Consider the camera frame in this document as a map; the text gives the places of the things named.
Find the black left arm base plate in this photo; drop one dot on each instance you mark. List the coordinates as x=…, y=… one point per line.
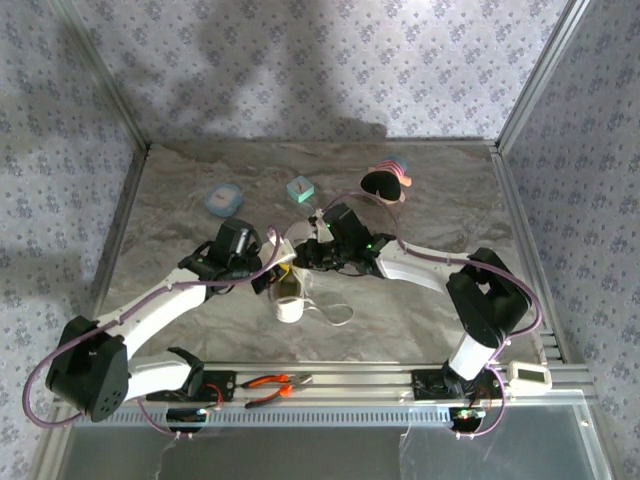
x=225, y=387

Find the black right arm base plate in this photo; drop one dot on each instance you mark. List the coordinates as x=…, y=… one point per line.
x=425, y=385

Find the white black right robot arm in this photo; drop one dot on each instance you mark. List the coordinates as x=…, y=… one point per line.
x=485, y=300

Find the white shoelace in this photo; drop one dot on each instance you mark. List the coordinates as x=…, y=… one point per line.
x=340, y=320

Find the aluminium enclosure frame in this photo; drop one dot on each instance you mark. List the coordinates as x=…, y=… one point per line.
x=350, y=381

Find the round blue lidded container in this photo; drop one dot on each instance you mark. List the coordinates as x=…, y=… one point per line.
x=222, y=200

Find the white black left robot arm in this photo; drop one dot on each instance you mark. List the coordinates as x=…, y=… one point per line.
x=150, y=305

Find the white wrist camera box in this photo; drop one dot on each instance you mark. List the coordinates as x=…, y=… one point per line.
x=316, y=220
x=279, y=247

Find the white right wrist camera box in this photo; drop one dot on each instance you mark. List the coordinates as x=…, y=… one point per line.
x=316, y=220

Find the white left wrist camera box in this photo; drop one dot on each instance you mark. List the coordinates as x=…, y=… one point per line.
x=279, y=247

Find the white device with display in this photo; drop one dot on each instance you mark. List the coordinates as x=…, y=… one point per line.
x=529, y=375

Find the small black circuit board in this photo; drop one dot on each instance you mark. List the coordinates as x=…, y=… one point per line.
x=185, y=417
x=467, y=419

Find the teal cube box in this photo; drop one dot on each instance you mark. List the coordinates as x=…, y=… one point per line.
x=300, y=189

